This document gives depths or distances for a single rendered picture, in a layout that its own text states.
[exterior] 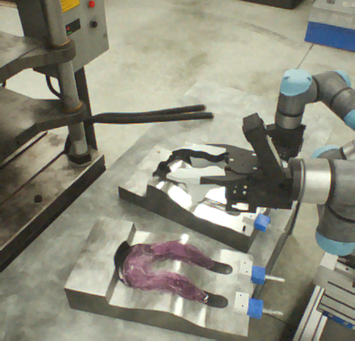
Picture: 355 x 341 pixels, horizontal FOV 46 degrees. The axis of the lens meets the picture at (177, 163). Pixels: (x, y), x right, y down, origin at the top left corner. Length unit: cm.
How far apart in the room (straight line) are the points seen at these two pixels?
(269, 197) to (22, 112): 111
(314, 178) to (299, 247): 181
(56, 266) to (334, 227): 90
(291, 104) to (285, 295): 133
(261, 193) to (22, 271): 91
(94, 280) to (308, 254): 151
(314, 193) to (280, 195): 6
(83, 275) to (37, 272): 22
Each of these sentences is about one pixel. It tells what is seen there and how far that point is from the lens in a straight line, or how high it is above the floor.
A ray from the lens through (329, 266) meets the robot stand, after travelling 119.
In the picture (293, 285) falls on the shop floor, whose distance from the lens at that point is 234.
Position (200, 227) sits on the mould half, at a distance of 141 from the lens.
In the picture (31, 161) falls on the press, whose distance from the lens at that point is 181.
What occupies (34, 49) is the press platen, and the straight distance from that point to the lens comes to 148.
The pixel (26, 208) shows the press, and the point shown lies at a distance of 162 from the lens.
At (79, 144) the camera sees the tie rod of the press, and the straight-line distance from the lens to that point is 168.
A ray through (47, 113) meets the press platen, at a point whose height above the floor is 104.
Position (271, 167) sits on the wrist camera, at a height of 147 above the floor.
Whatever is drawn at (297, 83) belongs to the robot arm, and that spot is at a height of 136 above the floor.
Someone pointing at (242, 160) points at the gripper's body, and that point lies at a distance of 69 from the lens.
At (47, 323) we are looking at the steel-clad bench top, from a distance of 131.
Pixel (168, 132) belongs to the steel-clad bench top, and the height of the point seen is 80.
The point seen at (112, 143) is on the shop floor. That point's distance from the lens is 307.
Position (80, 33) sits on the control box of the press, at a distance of 173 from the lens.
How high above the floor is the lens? 192
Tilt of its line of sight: 42 degrees down
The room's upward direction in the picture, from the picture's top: straight up
